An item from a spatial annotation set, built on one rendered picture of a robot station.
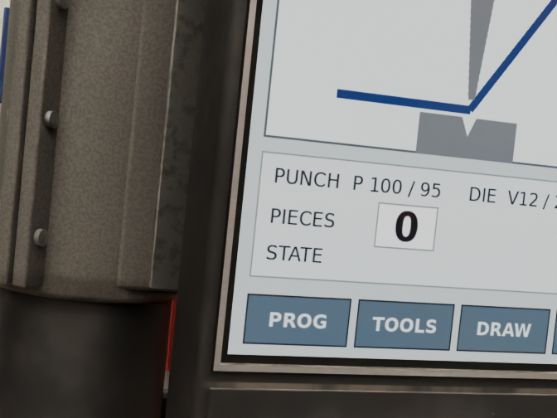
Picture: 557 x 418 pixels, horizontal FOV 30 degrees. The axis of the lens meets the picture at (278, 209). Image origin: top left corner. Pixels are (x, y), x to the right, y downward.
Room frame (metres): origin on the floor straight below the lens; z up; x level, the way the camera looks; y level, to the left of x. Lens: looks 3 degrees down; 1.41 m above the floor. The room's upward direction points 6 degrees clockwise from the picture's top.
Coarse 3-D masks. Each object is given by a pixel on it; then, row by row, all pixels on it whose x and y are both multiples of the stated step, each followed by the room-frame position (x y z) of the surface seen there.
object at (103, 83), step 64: (64, 0) 0.54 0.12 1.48; (128, 0) 0.55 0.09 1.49; (64, 64) 0.55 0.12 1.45; (128, 64) 0.55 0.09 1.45; (0, 128) 0.58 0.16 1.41; (64, 128) 0.55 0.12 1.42; (128, 128) 0.55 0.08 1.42; (0, 192) 0.57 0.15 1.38; (64, 192) 0.55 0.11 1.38; (128, 192) 0.55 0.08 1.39; (0, 256) 0.54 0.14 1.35; (64, 256) 0.55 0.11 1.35; (128, 256) 0.55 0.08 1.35; (0, 320) 0.58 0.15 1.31; (64, 320) 0.56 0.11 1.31; (128, 320) 0.57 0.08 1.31; (0, 384) 0.57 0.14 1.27; (64, 384) 0.56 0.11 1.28; (128, 384) 0.57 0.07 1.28
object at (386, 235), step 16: (384, 208) 0.49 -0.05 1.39; (400, 208) 0.49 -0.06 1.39; (416, 208) 0.49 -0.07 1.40; (432, 208) 0.50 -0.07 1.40; (384, 224) 0.49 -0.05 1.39; (400, 224) 0.49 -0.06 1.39; (416, 224) 0.49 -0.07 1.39; (432, 224) 0.50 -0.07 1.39; (384, 240) 0.49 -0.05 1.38; (400, 240) 0.49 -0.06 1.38; (416, 240) 0.49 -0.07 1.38; (432, 240) 0.50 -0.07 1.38
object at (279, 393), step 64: (192, 0) 0.56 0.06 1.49; (256, 0) 0.46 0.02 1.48; (192, 64) 0.56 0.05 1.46; (256, 64) 0.46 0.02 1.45; (192, 128) 0.56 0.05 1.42; (192, 192) 0.49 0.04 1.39; (192, 256) 0.48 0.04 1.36; (192, 320) 0.47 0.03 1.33; (192, 384) 0.46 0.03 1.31; (256, 384) 0.47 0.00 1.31; (320, 384) 0.48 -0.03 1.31; (384, 384) 0.49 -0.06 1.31; (448, 384) 0.50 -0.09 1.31; (512, 384) 0.51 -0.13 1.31
